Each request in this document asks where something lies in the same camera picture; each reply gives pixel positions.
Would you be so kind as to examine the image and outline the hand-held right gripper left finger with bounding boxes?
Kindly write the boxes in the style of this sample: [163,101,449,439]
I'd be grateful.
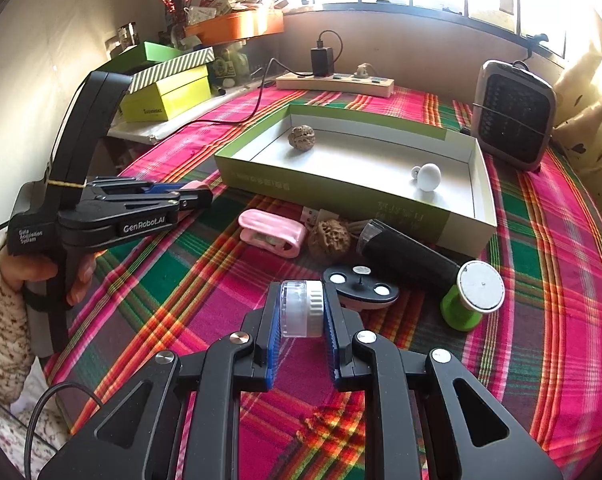
[38,282,284,480]

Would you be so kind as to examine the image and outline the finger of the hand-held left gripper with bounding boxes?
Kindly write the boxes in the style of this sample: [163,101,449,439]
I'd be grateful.
[85,176,182,197]
[61,189,215,223]

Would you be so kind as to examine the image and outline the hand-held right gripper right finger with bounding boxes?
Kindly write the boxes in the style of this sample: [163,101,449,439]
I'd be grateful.
[323,282,564,480]

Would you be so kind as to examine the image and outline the small clear plastic jar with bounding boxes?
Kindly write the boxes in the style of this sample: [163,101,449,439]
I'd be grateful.
[279,280,326,339]

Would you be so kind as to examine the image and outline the black oval three-button device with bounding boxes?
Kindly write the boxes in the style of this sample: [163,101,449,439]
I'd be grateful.
[322,264,400,311]

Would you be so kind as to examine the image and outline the brown walnut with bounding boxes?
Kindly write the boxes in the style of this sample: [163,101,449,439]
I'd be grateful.
[287,126,316,152]
[307,220,352,263]

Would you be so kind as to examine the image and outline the green spool with white top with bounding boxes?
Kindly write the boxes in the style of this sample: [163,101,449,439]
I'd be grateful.
[440,260,506,332]

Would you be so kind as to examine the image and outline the green and white cardboard box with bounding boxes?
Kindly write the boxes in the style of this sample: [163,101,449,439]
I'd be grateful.
[213,102,498,252]

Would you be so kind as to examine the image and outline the person's left hand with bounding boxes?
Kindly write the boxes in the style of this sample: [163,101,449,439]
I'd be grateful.
[0,249,98,307]

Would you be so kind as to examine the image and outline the white board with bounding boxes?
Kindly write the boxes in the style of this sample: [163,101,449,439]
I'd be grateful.
[107,95,242,145]

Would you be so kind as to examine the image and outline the plaid tablecloth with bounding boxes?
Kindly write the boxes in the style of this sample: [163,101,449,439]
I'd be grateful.
[41,85,602,480]

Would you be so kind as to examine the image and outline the yellow-green cardboard box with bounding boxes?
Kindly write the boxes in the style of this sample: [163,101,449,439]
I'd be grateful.
[120,65,212,122]

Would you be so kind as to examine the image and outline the black cylindrical case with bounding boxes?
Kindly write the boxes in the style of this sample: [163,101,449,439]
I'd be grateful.
[356,219,462,297]

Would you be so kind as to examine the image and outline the striped box lid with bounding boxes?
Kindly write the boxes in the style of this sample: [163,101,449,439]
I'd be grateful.
[131,46,216,95]

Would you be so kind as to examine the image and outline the green box lid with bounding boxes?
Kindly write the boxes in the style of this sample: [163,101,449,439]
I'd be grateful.
[98,41,186,76]

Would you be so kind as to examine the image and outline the green printed packet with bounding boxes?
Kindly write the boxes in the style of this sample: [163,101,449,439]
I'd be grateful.
[213,42,246,86]

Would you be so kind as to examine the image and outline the glass jar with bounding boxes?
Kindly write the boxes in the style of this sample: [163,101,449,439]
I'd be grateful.
[118,22,139,51]

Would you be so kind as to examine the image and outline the orange tray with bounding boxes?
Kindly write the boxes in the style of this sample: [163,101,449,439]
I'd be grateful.
[183,9,285,46]

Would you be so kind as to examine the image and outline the cream power strip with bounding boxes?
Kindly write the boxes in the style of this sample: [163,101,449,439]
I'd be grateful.
[276,71,395,97]

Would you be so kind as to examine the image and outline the white round knob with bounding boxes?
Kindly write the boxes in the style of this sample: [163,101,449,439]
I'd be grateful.
[411,162,442,192]

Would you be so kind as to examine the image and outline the black power adapter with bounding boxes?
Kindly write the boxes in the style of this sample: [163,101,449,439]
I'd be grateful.
[311,46,334,77]

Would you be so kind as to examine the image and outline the floral patterned cloth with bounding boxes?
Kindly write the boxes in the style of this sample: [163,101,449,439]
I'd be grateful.
[0,385,89,466]

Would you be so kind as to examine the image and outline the grey portable heater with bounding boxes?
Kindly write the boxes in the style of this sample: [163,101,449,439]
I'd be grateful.
[471,60,558,172]

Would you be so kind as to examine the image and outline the cream printed curtain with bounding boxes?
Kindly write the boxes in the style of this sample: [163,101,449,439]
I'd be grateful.
[551,20,602,241]

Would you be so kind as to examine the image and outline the black window clip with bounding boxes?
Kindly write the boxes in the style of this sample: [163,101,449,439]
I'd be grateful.
[523,32,549,58]

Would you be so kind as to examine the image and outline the long black power cable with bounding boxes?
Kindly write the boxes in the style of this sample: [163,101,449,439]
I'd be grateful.
[193,57,314,123]

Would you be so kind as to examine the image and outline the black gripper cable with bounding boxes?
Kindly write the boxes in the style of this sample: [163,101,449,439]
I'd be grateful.
[30,381,105,433]

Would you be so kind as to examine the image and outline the black adapter cable loop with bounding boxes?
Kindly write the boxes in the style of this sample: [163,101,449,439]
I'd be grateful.
[317,30,344,78]

